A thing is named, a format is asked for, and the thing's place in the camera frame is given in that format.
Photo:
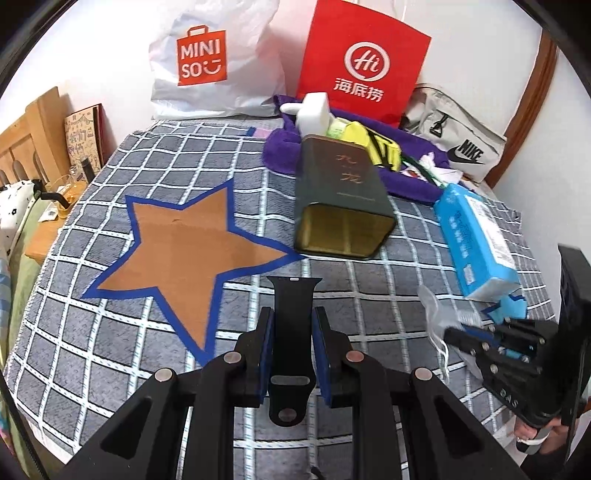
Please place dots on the grey waist bag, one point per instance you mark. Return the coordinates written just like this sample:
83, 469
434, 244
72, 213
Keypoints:
461, 129

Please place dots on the red paper bag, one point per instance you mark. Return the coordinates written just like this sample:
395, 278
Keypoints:
332, 46

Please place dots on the black bottle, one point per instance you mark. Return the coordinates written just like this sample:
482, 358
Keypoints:
86, 168

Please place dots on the clear plastic bag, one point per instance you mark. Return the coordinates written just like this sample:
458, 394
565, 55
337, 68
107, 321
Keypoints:
438, 318

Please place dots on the brown paper star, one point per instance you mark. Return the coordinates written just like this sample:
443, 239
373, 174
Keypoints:
184, 258

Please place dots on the wooden nightstand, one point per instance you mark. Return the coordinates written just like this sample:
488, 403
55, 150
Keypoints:
44, 237

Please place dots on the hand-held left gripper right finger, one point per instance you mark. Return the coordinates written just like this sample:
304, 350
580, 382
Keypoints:
323, 356

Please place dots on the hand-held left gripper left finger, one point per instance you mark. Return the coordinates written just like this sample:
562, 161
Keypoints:
265, 351

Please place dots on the purple towel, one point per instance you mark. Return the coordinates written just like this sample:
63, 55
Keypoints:
281, 152

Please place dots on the pale green bedsheet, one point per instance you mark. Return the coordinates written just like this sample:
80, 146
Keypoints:
27, 267

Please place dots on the pale green cloth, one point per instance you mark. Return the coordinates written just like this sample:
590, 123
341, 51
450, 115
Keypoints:
339, 128

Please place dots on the glass cup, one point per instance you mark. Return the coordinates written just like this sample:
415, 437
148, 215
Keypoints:
77, 182

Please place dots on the illustrated notebook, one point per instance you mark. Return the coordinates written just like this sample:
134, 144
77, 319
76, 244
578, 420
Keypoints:
81, 134

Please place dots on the white foam block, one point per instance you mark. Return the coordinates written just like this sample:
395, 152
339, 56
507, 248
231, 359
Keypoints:
314, 115

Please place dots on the white spotted pillow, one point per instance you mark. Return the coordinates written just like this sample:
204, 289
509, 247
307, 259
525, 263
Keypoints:
11, 207

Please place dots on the wooden door frame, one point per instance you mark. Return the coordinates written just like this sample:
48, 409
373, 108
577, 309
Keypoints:
540, 92

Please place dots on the grey checked blanket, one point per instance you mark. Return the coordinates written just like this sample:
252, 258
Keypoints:
138, 392

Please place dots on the blue tissue pack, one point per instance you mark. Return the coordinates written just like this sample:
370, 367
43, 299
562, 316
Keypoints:
480, 244

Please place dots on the glass mug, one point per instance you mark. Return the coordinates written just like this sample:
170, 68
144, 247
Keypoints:
62, 203

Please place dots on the white sachet with tomato print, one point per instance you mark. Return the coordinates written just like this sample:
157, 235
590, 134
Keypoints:
414, 174

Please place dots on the dark green tin box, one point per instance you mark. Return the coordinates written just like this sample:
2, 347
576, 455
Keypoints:
341, 184

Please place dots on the blue paper star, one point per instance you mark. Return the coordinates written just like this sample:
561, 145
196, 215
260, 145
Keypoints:
508, 309

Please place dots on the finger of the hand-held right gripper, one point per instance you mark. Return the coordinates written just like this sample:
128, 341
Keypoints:
512, 383
508, 334

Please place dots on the person's right hand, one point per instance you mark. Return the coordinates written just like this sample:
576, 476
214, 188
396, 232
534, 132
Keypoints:
526, 434

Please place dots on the white cloth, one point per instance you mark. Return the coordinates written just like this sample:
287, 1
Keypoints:
447, 175

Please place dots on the white plastic shopping bag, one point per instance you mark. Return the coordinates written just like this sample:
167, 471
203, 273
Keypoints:
240, 69

